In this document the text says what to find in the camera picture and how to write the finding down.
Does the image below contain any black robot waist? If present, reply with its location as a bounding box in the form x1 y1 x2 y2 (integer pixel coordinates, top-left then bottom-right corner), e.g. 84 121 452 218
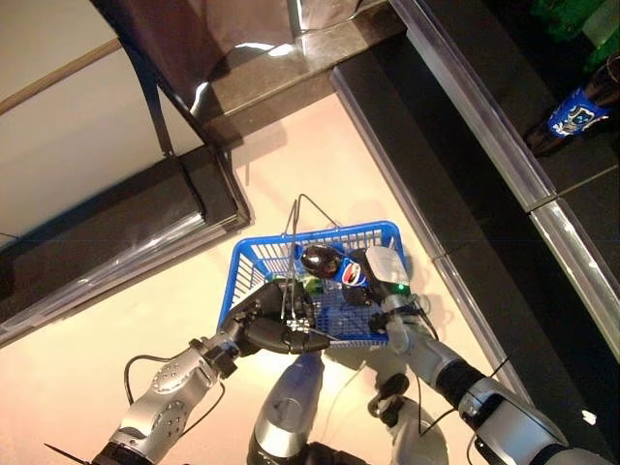
245 438 362 465

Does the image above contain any brown glossy side panel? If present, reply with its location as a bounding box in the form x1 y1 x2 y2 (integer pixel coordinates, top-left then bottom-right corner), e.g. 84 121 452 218
89 0 362 106

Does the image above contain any Pepsi bottle patterned blue label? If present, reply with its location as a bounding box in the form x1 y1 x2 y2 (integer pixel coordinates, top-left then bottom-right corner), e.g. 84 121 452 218
524 51 620 157

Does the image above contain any dark stone plinth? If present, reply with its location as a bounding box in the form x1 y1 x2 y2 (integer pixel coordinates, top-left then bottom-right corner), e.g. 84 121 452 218
191 9 407 149

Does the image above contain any black metal bracket strip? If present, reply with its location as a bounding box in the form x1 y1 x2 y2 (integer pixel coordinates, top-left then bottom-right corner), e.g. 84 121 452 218
128 47 174 157

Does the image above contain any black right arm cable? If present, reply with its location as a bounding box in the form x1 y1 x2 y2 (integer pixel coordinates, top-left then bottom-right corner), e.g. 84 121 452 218
415 356 511 437

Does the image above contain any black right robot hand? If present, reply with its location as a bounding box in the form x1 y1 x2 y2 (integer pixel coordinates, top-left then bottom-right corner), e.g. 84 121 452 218
340 248 389 336

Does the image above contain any black shelf board clear rail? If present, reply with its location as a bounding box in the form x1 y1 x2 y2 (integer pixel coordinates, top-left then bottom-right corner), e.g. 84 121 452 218
387 0 620 212
527 164 620 362
330 36 532 265
432 202 620 465

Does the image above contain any silver left robot leg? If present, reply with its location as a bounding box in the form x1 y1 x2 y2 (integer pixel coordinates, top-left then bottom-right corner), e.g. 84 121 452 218
246 349 326 461

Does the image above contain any blue plastic shopping basket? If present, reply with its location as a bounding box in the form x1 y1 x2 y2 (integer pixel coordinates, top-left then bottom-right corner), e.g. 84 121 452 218
216 192 414 351

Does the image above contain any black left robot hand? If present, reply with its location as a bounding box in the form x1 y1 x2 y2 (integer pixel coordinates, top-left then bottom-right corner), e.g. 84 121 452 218
222 283 334 358

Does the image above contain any grey right wrist camera housing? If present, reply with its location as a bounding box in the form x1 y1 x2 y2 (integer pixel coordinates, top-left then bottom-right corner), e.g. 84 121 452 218
364 244 412 288

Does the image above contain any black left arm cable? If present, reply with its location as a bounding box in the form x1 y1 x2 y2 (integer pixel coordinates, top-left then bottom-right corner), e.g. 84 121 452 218
123 355 228 437

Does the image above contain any silver robot leg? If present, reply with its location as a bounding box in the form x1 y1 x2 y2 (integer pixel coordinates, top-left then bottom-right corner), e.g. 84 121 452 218
366 371 450 465
246 349 326 461

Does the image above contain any low black display shelf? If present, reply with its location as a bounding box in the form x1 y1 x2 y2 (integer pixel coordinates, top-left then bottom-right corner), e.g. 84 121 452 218
0 144 254 349

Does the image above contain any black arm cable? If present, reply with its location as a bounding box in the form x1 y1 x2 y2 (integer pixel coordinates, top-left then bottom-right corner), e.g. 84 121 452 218
123 355 228 437
415 356 511 437

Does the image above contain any green bottle in basket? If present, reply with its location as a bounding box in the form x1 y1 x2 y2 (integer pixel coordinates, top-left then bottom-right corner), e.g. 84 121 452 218
295 273 326 297

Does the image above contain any silver right robot leg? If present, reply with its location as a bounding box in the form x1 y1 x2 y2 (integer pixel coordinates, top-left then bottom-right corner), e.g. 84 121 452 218
366 371 450 465

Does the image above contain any Pepsi bottle blue cap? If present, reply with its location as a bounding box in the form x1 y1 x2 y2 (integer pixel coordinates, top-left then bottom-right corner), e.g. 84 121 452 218
298 243 370 292

